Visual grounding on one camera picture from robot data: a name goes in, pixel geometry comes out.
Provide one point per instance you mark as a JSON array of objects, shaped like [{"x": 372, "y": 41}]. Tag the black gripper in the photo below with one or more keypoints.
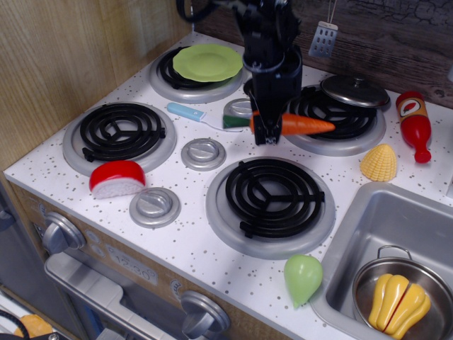
[{"x": 270, "y": 92}]

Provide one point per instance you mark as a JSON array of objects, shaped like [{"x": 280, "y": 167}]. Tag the orange toy carrot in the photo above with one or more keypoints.
[{"x": 292, "y": 124}]

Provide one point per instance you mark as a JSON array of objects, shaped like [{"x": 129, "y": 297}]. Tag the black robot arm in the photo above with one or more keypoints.
[{"x": 268, "y": 29}]

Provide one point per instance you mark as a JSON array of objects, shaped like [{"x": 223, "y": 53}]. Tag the green toy plate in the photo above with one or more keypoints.
[{"x": 207, "y": 63}]

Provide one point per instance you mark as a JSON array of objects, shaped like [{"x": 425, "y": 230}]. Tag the silver stove knob upper middle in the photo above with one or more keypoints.
[{"x": 239, "y": 108}]

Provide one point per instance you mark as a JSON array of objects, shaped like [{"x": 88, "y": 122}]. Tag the silver stove knob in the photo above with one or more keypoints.
[
  {"x": 203, "y": 154},
  {"x": 155, "y": 208},
  {"x": 239, "y": 108}
]

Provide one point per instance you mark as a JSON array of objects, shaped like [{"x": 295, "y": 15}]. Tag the silver stove knob centre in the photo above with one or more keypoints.
[{"x": 203, "y": 154}]

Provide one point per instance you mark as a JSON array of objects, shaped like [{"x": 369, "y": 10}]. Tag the front right black burner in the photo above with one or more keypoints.
[{"x": 270, "y": 208}]

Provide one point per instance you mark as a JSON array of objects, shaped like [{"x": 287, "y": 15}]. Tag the black burner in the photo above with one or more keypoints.
[
  {"x": 270, "y": 208},
  {"x": 119, "y": 131},
  {"x": 357, "y": 129},
  {"x": 173, "y": 87}
]

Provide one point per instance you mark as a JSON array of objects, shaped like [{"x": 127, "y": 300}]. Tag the back right black burner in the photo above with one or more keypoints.
[{"x": 357, "y": 129}]

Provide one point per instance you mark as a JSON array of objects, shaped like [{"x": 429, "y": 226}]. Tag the steel pot lid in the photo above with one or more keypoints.
[{"x": 355, "y": 91}]

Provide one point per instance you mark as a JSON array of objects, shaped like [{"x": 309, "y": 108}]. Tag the hanging silver spatula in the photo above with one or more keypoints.
[{"x": 325, "y": 35}]

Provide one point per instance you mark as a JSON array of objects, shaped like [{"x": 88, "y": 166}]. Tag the back left black burner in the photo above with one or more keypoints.
[{"x": 173, "y": 87}]

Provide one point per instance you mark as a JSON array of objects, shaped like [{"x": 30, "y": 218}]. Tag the yellow toy corn piece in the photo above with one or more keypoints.
[{"x": 379, "y": 164}]

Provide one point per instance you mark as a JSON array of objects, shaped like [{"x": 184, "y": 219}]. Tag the silver sink basin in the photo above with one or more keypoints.
[{"x": 380, "y": 214}]

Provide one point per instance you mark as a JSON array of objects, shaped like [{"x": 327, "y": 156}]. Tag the silver stove knob front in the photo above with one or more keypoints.
[{"x": 155, "y": 208}]

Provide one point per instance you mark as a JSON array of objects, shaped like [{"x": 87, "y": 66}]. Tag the green toy pear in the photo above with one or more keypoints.
[{"x": 303, "y": 276}]

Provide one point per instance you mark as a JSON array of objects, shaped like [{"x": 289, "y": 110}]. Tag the red toy ketchup bottle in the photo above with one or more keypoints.
[{"x": 415, "y": 124}]

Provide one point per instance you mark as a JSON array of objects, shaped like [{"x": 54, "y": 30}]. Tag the front left black burner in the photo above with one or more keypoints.
[{"x": 119, "y": 131}]

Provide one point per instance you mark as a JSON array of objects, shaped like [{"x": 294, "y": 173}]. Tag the steel pot in sink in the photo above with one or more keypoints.
[{"x": 394, "y": 260}]

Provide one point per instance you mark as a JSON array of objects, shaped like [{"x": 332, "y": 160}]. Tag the oven clock display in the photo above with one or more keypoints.
[{"x": 132, "y": 265}]

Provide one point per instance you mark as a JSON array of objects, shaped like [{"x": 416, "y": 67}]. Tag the right silver oven dial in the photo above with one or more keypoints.
[{"x": 204, "y": 318}]

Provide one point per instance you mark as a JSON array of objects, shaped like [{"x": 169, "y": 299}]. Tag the silver oven dial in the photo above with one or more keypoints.
[
  {"x": 204, "y": 318},
  {"x": 61, "y": 234}
]

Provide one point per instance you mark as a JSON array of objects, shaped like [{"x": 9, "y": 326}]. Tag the left silver oven dial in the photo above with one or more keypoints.
[{"x": 61, "y": 234}]

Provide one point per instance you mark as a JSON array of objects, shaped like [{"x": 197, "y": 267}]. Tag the yellow object bottom left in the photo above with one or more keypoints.
[{"x": 35, "y": 325}]

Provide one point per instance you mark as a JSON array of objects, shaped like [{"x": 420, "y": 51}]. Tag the blue handled toy knife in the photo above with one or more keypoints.
[{"x": 199, "y": 117}]

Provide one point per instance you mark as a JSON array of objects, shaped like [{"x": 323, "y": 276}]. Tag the silver oven door handle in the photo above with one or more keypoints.
[{"x": 101, "y": 294}]

